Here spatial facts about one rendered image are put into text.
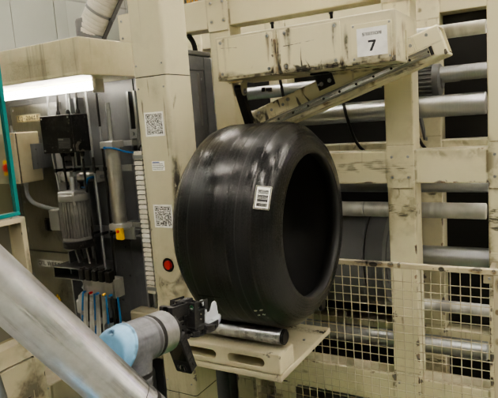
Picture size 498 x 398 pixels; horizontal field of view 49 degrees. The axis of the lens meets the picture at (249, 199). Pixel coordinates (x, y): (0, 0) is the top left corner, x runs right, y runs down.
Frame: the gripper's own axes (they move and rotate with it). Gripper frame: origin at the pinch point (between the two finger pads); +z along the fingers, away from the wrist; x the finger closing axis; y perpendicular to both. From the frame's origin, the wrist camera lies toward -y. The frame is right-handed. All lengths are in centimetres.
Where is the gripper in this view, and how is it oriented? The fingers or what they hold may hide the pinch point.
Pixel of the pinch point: (216, 318)
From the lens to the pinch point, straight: 139.3
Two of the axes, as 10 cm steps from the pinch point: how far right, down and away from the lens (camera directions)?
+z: 5.0, -0.4, 8.7
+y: -0.1, -10.0, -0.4
